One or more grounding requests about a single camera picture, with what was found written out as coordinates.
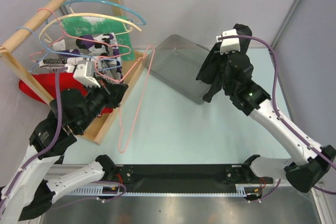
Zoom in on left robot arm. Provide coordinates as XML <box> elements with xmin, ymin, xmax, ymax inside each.
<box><xmin>1</xmin><ymin>83</ymin><xmax>128</xmax><ymax>223</ymax></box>

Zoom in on black trousers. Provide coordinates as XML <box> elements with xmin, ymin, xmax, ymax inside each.
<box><xmin>196</xmin><ymin>24</ymin><xmax>253</xmax><ymax>103</ymax></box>

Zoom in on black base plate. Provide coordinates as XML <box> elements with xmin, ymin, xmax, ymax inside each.
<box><xmin>101</xmin><ymin>164</ymin><xmax>272</xmax><ymax>194</ymax></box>

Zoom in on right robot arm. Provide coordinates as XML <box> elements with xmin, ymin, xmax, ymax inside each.
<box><xmin>222</xmin><ymin>51</ymin><xmax>335</xmax><ymax>193</ymax></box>

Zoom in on pink wire hanger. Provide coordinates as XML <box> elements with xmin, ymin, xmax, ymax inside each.
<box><xmin>27</xmin><ymin>7</ymin><xmax>132</xmax><ymax>63</ymax></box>
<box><xmin>86</xmin><ymin>45</ymin><xmax>155</xmax><ymax>154</ymax></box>

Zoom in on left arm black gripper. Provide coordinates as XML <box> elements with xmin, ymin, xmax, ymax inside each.
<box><xmin>76</xmin><ymin>75</ymin><xmax>129</xmax><ymax>132</ymax></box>

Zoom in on pink wire hanger on rack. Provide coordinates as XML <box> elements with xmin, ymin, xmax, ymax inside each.
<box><xmin>27</xmin><ymin>7</ymin><xmax>132</xmax><ymax>63</ymax></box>

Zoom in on aluminium rail with cable duct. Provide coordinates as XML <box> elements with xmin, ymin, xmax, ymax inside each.
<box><xmin>36</xmin><ymin>163</ymin><xmax>336</xmax><ymax>205</ymax></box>

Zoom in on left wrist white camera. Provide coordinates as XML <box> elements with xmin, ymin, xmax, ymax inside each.
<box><xmin>65</xmin><ymin>60</ymin><xmax>101</xmax><ymax>88</ymax></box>

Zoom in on wooden clothes rack frame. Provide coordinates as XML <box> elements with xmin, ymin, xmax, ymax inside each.
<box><xmin>0</xmin><ymin>0</ymin><xmax>148</xmax><ymax>146</ymax></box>

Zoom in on cream plastic hanger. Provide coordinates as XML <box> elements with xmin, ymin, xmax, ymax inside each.
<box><xmin>38</xmin><ymin>8</ymin><xmax>142</xmax><ymax>40</ymax></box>

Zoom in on wrist white camera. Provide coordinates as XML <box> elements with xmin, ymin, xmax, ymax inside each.
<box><xmin>65</xmin><ymin>60</ymin><xmax>101</xmax><ymax>88</ymax></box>
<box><xmin>216</xmin><ymin>29</ymin><xmax>240</xmax><ymax>55</ymax></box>

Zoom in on red garment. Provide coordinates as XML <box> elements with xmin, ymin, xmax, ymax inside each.
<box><xmin>18</xmin><ymin>73</ymin><xmax>114</xmax><ymax>116</ymax></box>

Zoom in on purple cow print garment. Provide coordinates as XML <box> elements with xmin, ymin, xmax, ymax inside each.
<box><xmin>52</xmin><ymin>32</ymin><xmax>124</xmax><ymax>78</ymax></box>

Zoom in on blue plastic hanger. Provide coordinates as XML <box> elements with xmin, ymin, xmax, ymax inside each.
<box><xmin>61</xmin><ymin>0</ymin><xmax>147</xmax><ymax>26</ymax></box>

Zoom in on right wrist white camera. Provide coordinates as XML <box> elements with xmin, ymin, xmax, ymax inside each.
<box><xmin>216</xmin><ymin>29</ymin><xmax>240</xmax><ymax>55</ymax></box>

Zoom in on green white garment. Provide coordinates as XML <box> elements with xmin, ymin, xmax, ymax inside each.
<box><xmin>61</xmin><ymin>17</ymin><xmax>135</xmax><ymax>61</ymax></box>

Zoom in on clear grey plastic bin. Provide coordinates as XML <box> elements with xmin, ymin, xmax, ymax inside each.
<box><xmin>142</xmin><ymin>35</ymin><xmax>210</xmax><ymax>104</ymax></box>

